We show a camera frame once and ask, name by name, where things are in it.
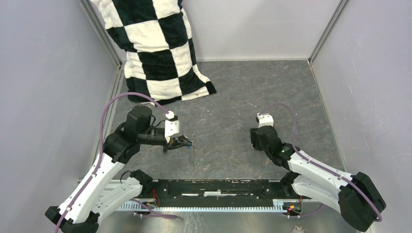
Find white slotted cable duct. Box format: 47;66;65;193
119;200;286;213

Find black white checkered blanket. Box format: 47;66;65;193
93;0;217;105

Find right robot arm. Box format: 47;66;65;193
250;126;387;232

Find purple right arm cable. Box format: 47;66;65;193
257;102;384;222

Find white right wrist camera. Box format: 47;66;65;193
256;113;274;128

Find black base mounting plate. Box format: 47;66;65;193
136;179;300;208

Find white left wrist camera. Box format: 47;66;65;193
164;111;180;143

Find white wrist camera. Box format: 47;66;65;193
164;111;180;143
256;113;274;128

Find metal key organizer plate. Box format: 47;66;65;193
191;132;196;170

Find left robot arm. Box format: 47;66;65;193
45;106;192;233

